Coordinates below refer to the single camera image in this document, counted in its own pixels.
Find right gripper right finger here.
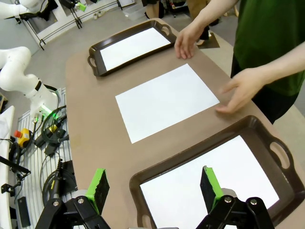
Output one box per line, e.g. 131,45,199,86
195,166,275,229

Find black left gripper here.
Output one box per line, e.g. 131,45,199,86
59,0,88,12

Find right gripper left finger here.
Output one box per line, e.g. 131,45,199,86
35,168,110,229

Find white A4 paper sheet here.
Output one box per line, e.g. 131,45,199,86
139,135,280,229
99,27,172,72

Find person's left forearm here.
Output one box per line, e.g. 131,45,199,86
250,44,305,87

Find person's right forearm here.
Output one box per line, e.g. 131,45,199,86
190,0,239,31

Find person's left hand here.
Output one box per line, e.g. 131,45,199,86
215,68,265,115

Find person's right hand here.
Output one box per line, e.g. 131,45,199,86
174,22,206,60

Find dark brown plastic tray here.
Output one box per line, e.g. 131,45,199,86
128,115,305,229
87,20,177,77

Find clear plastic storage box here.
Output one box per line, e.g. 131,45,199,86
122,4,146,20

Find black power adapter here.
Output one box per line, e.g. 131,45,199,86
44,144,58,157

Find white slatted mounting plate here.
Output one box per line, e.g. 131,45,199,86
18,88,73,229

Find person in black trousers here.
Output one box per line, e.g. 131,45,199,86
142,0,165,20

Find black flat remote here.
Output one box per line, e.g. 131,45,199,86
18,197,31,227

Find yellow emergency stop box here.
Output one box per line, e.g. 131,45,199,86
13,128,33,148

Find white side table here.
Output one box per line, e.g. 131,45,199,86
0,106,15,229

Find white A4 paper stack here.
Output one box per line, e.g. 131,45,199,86
115,63,220,144

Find person's black trousers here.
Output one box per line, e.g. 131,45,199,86
230,54,300,125

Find bystander grey shirt brown trousers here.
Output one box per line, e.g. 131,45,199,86
187,0,216,15

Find person in green shirt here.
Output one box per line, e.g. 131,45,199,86
233,0,305,97

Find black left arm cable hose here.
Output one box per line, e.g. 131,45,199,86
19,0,59,21

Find black cable with connector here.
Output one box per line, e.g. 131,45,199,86
42,158,65,199

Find black metal frame rack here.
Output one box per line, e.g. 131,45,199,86
22,9,83,51

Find black coiled cable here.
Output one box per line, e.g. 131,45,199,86
34,106,70,146

